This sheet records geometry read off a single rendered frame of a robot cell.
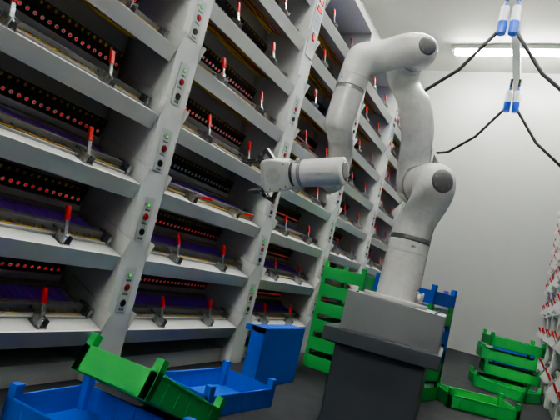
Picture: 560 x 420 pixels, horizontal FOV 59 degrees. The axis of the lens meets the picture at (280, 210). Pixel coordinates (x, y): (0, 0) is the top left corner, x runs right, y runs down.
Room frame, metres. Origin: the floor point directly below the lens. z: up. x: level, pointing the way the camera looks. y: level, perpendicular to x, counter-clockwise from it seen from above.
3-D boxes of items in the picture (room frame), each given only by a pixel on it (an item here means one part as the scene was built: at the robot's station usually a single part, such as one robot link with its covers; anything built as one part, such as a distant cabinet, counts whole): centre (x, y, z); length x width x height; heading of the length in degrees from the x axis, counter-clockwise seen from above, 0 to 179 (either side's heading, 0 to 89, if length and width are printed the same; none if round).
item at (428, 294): (2.24, -0.67, 0.44); 0.30 x 0.20 x 0.08; 44
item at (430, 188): (1.46, -0.41, 0.69); 0.19 x 0.12 x 0.24; 9
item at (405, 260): (1.50, -0.40, 0.48); 0.19 x 0.19 x 0.18
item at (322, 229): (2.66, -0.20, 0.89); 0.20 x 0.09 x 1.78; 62
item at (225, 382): (1.45, 0.06, 0.04); 0.30 x 0.20 x 0.08; 145
